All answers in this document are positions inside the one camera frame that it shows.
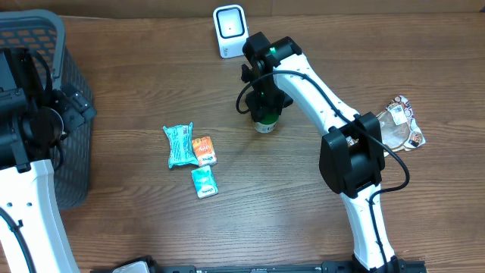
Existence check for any green lid white jar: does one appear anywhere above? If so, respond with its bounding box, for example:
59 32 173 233
254 114 279 133

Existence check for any orange tissue pack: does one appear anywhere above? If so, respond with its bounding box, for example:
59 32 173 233
192 136 217 167

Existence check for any teal white packet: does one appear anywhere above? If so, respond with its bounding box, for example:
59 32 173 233
163 123 199 169

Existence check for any teal Kleenex tissue pack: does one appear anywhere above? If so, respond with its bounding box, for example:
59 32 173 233
191 165 218 199

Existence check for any beige clear snack pouch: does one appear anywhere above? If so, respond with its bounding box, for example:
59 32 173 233
346 95 427 158

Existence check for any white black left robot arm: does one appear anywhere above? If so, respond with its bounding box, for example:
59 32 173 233
1 48 96 272

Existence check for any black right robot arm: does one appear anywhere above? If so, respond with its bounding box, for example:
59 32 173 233
237 33 398 272

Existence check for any white barcode scanner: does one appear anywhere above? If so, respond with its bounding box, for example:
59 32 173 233
213 4 249 58

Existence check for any grey plastic mesh basket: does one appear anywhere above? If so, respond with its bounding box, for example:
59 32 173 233
1 9 93 210

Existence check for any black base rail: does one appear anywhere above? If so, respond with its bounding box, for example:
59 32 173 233
90 256 427 273

